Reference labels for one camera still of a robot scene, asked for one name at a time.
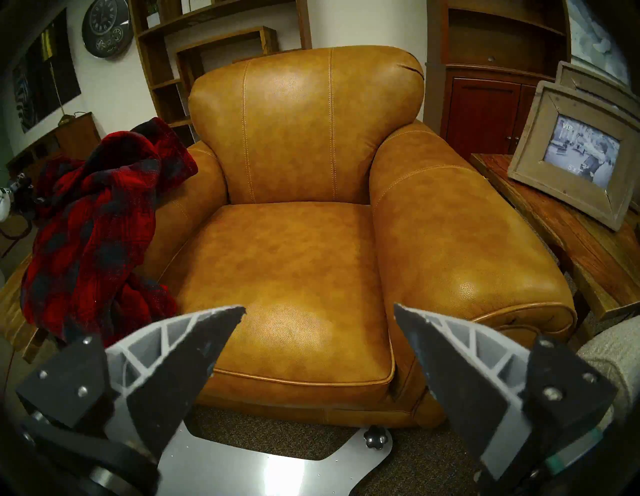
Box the large rustic picture frame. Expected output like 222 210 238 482
555 61 640 122

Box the white flower canvas painting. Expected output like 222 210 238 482
567 0 632 87

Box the beige fabric sofa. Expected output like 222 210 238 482
575 315 640 426

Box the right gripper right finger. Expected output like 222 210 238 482
394 302 617 481

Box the open wooden box bookshelf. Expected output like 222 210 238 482
129 0 312 147

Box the tan leather armchair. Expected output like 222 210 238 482
132 45 578 430

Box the small rustic picture frame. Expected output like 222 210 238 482
507 80 640 232

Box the round black wall clock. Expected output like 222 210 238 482
82 0 134 59

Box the dark zebra wall painting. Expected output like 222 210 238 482
12 10 82 134

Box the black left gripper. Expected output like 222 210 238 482
10 174 39 214

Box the dark wood sideboard cabinet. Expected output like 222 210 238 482
6 112 102 181

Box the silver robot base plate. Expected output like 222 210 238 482
155 420 393 496

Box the black base knob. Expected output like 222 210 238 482
364 426 390 451

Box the dark cherry hutch bookcase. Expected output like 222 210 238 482
425 0 572 162

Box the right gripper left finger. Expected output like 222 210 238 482
17 306 247 458

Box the rustic wooden side table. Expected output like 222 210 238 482
470 152 640 322

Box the red plaid fleece blanket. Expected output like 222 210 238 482
20 116 199 346

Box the gold shade table lamp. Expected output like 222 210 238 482
41 25 77 127

